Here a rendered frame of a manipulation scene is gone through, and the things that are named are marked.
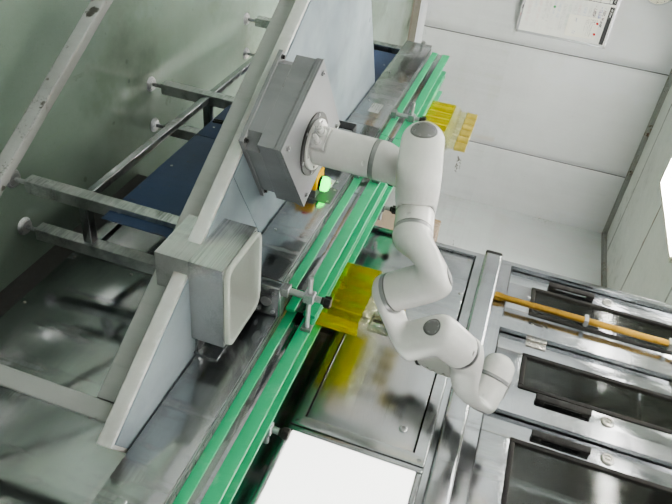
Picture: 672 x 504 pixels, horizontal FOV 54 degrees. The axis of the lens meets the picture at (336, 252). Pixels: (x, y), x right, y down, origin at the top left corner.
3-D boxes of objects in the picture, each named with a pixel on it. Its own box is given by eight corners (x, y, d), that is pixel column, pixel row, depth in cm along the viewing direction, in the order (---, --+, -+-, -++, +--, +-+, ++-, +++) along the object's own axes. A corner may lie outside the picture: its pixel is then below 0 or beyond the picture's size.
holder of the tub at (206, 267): (192, 354, 151) (223, 364, 149) (187, 261, 134) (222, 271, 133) (226, 307, 164) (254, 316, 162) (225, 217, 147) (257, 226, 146)
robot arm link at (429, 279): (375, 228, 139) (366, 281, 130) (432, 209, 132) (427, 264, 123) (407, 266, 147) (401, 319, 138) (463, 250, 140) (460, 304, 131)
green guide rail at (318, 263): (286, 288, 162) (317, 297, 160) (286, 285, 161) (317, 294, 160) (431, 54, 296) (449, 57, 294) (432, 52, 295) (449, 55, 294)
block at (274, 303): (252, 312, 164) (278, 320, 162) (252, 283, 158) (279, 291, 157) (258, 303, 166) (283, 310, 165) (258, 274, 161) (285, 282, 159)
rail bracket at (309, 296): (278, 325, 164) (325, 339, 161) (281, 273, 153) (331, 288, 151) (282, 317, 166) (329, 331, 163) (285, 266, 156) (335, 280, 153)
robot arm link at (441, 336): (475, 296, 146) (416, 311, 154) (429, 251, 132) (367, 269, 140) (478, 364, 137) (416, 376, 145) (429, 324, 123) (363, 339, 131)
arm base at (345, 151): (295, 150, 148) (359, 167, 144) (314, 101, 150) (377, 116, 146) (311, 177, 162) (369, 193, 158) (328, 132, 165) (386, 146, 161)
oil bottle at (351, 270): (312, 279, 189) (383, 300, 185) (314, 264, 186) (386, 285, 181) (319, 267, 193) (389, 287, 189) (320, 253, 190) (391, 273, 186)
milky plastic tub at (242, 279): (193, 339, 147) (228, 350, 146) (189, 262, 134) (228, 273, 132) (227, 292, 161) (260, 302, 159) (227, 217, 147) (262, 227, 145)
